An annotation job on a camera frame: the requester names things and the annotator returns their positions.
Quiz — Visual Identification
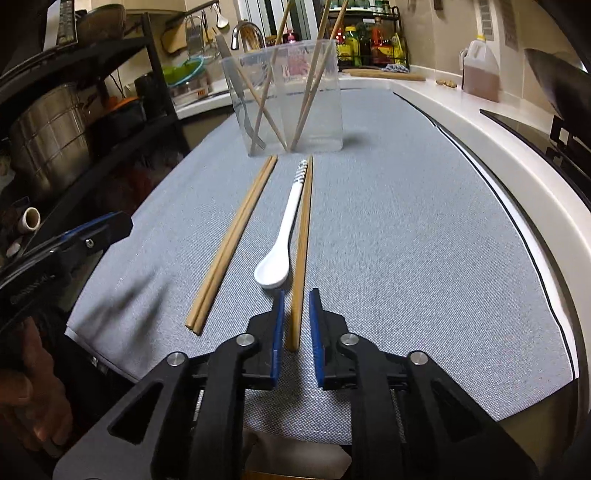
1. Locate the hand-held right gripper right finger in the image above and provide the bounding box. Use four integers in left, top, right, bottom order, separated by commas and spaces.
308, 288, 541, 480

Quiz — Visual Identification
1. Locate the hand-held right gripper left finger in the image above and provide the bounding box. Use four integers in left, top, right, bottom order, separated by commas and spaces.
53, 291, 287, 480

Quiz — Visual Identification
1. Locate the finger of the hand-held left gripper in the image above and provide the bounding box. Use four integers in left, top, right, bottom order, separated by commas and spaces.
44, 211, 134, 278
59, 220, 112, 244

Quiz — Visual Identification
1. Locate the wooden chopstick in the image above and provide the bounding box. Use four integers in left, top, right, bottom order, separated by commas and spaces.
193, 156, 279, 335
249, 0, 295, 154
290, 0, 331, 148
295, 0, 350, 146
185, 155, 274, 329
212, 25, 289, 152
285, 154, 315, 352

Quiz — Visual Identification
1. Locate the white-handled metal fork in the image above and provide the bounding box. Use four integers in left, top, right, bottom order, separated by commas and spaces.
215, 32, 267, 151

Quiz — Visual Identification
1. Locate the clear plastic container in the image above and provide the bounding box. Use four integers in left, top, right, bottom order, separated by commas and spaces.
221, 39, 343, 158

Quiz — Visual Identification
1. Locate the person's left hand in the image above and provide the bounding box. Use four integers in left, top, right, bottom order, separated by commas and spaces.
0, 318, 75, 457

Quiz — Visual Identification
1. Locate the large steel pot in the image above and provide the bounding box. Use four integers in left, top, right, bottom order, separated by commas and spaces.
9, 83, 90, 195

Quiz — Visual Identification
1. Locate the grey fabric mat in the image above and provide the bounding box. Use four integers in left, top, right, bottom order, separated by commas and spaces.
65, 88, 578, 437

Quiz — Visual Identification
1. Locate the black shelf rack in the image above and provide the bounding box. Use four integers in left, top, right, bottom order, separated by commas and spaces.
0, 11, 190, 259

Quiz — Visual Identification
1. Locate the green colander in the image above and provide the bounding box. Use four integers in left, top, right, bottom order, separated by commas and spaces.
163, 56, 204, 88

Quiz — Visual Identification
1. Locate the dark bowl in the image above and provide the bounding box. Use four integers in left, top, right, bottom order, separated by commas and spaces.
76, 4, 126, 42

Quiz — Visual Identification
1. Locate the metal grater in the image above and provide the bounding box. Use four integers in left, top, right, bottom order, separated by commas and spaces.
186, 14, 208, 51

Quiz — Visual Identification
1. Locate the chrome faucet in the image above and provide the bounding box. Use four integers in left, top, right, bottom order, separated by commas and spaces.
231, 21, 266, 51

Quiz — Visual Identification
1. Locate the pink detergent bottle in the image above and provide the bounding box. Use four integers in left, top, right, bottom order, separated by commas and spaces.
284, 30, 308, 79

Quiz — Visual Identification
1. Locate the wooden rolling pin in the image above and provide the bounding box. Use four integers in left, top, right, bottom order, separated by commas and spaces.
342, 69, 426, 81

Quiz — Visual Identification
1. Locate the window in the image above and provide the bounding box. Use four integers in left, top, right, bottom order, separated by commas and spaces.
242, 0, 331, 42

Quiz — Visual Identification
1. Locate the black gas stove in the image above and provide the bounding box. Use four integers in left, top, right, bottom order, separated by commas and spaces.
480, 108, 591, 185

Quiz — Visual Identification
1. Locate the row of sauce bottles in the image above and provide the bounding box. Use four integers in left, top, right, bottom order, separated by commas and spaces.
336, 16, 408, 65

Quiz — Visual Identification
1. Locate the black spice rack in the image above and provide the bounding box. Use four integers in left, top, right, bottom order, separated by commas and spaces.
335, 4, 409, 68

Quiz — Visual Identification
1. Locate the cooking oil jug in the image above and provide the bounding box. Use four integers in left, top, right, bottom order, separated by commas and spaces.
460, 34, 502, 102

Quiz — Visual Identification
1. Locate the row of spice jars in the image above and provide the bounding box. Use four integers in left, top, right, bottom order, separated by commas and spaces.
344, 0, 391, 14

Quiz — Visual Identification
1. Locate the range hood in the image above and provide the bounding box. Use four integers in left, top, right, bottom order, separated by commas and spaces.
526, 0, 591, 70

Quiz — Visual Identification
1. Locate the white ceramic spoon striped handle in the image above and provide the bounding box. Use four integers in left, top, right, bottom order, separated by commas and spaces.
254, 159, 309, 291

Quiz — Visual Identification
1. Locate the white wall grille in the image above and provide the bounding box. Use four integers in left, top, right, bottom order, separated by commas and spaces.
475, 0, 491, 40
501, 0, 520, 49

